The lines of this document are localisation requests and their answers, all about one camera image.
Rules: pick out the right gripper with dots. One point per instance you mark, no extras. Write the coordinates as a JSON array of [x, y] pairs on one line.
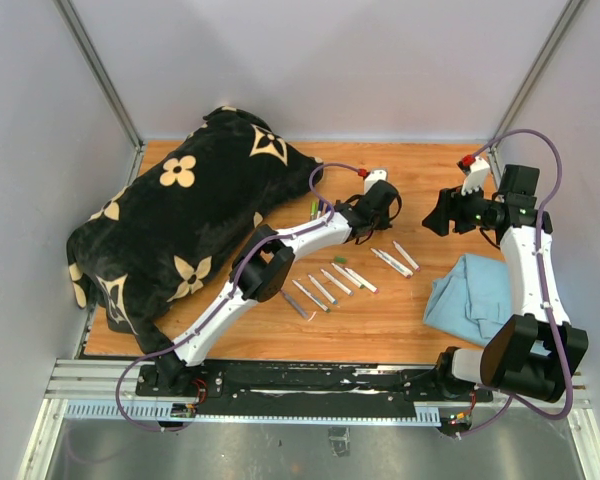
[[438, 223]]

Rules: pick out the magenta cap marker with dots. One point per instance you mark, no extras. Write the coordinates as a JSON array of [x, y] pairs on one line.
[[404, 271]]

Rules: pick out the green cap white marker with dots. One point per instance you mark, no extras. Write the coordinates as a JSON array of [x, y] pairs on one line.
[[348, 276]]

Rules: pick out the dark blue marker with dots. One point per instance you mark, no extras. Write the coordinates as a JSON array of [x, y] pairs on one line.
[[320, 208]]

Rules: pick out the light green marker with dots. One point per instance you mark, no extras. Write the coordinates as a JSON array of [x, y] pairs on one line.
[[314, 210]]

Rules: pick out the lavender cap marker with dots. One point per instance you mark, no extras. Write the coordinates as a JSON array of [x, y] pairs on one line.
[[336, 282]]

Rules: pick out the light blue marker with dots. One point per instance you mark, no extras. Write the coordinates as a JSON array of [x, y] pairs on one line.
[[331, 299]]

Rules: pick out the purple marker grey body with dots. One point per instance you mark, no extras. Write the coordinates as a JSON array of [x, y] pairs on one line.
[[294, 304]]

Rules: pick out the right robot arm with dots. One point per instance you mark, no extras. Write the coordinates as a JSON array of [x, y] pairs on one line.
[[537, 351]]

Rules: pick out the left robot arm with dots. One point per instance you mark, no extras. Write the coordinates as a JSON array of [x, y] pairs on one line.
[[261, 268]]

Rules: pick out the light blue cloth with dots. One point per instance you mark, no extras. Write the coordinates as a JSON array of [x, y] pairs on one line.
[[473, 301]]

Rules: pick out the black floral plush blanket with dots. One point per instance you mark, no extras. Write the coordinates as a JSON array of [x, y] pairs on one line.
[[170, 232]]

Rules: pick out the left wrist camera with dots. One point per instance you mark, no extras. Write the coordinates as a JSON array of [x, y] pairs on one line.
[[374, 175]]

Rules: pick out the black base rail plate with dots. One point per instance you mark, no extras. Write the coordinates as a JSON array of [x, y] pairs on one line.
[[309, 383]]

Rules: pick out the slotted cable duct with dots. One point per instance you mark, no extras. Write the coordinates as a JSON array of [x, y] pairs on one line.
[[270, 411]]

